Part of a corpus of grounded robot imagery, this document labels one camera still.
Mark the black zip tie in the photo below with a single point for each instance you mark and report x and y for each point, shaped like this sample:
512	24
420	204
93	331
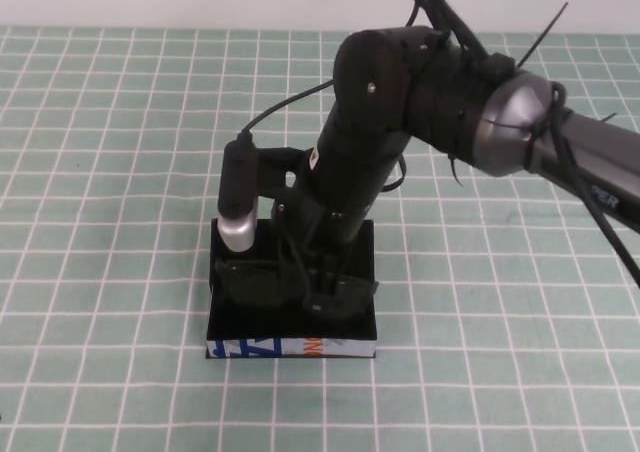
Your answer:
607	117
454	169
545	32

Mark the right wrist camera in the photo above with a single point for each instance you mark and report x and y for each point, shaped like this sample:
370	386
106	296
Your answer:
237	187

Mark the right camera mount bracket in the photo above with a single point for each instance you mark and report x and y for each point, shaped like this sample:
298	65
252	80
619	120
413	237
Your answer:
272	164

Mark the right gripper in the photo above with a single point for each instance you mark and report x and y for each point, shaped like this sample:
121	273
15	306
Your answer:
320	227

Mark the green white checked tablecloth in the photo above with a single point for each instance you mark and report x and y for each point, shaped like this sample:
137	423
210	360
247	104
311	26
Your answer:
75	222

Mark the black printed glasses case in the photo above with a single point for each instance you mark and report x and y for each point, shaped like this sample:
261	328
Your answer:
280	329

